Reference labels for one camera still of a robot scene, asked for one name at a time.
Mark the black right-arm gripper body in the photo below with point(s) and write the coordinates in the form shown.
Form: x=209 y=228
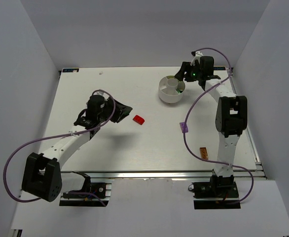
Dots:
x=187 y=72

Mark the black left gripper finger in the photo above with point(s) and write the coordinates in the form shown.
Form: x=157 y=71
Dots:
x=121 y=112
x=120 y=106

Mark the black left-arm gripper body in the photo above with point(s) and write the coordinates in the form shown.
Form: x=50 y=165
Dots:
x=114 y=110

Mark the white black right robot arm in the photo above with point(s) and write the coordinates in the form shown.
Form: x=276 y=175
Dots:
x=231 y=116

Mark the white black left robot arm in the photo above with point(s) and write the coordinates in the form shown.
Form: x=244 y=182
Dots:
x=42 y=175

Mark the blue label sticker right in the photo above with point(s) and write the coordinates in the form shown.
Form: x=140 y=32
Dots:
x=219 y=68

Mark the blue label sticker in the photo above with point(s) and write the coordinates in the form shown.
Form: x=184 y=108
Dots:
x=70 y=70
x=219 y=68

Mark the white round divided container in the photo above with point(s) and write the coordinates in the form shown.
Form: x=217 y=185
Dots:
x=167 y=89

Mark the red curved lego piece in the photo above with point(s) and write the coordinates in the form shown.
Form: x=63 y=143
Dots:
x=138 y=119

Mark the blue label sticker left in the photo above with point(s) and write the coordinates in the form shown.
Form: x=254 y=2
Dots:
x=70 y=70

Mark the purple curved lego brick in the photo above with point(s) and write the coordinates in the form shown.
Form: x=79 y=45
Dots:
x=183 y=127

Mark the orange flat lego plate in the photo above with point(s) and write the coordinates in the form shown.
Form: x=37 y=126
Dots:
x=204 y=153

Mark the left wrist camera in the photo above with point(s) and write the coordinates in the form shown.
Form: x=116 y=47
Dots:
x=98 y=92

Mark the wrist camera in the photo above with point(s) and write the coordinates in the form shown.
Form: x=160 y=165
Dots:
x=196 y=57
x=98 y=92

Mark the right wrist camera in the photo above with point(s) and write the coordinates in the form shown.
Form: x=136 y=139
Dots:
x=196 y=57

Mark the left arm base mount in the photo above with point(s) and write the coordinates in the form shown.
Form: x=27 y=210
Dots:
x=95 y=191

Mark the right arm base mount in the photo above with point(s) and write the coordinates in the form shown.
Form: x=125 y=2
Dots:
x=218 y=193

